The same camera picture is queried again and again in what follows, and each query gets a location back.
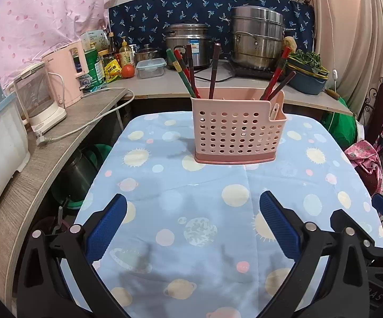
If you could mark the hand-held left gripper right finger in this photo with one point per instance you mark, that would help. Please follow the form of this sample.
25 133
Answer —
279 225

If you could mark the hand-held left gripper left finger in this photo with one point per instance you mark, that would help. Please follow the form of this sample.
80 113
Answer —
107 225

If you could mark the pink perforated utensil basket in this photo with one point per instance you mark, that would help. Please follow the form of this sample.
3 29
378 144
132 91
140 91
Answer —
231 132

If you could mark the dark maroon chopstick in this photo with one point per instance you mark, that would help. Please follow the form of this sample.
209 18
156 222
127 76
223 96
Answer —
190 63
214 73
286 82

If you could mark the green and red chopsticks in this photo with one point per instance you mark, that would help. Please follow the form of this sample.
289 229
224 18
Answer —
171 55

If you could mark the slim red chopstick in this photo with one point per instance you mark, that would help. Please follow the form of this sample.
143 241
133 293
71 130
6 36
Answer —
178 56

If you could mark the pink patterned cloth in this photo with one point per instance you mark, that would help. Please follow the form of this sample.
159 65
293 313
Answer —
363 162

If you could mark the steel kettle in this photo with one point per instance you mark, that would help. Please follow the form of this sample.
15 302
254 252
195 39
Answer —
75 172

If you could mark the green plastic basin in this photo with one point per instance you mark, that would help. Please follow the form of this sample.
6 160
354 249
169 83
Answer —
103 149

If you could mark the blue planet print tablecloth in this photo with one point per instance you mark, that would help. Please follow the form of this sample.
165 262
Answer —
194 188

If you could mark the green cloth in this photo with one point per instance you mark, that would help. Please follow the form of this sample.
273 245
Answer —
339 126

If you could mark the dark metal chair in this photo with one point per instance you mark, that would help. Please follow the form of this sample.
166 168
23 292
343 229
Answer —
380 106

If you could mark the blue plastic basin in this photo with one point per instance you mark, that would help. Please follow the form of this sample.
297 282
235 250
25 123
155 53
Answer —
307 85

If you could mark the white clear electric kettle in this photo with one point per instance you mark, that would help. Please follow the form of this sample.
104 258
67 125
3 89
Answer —
37 96

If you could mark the blue basin with greens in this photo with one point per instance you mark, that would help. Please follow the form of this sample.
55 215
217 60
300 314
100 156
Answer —
312 72

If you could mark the yellow snack packet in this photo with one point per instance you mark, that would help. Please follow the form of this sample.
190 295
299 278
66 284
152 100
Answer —
112 71

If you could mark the red tomato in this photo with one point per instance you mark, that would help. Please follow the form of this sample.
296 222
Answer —
128 71

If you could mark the green tin can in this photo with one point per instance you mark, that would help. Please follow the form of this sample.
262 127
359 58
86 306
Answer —
94 69

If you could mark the black induction cooker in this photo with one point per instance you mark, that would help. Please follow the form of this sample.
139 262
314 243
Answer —
244 72

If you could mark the pink kitchen appliance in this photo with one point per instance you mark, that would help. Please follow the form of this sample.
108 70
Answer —
62 73

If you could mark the clear food container blue lid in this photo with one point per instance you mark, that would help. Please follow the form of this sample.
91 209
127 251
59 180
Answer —
151 69

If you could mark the leafy green vegetables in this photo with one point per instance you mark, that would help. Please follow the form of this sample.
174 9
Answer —
305 59

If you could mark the yellow oil bottle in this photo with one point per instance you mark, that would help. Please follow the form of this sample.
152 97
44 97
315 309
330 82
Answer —
126 54

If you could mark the small lidded steel pot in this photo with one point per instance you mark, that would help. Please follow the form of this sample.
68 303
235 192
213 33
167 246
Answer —
146 54

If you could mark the beige curtain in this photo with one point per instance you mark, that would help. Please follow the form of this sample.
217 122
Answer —
353 33

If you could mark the dark sauce bottle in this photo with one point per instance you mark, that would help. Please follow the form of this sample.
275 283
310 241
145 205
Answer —
112 44

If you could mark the yellow loofah sponge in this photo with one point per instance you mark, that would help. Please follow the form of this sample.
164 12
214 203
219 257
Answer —
290 43

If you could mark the white carton box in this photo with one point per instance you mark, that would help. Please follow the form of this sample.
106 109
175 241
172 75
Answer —
94 39

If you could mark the large steel steamer pot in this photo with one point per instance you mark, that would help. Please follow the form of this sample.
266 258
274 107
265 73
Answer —
256 36

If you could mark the steel rice cooker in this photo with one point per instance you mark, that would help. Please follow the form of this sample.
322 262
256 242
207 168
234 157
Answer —
202 49

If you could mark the pink spotted curtain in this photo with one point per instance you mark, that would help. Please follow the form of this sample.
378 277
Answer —
45 13

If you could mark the navy leaf print cloth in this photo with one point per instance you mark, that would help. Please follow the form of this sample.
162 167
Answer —
211 6

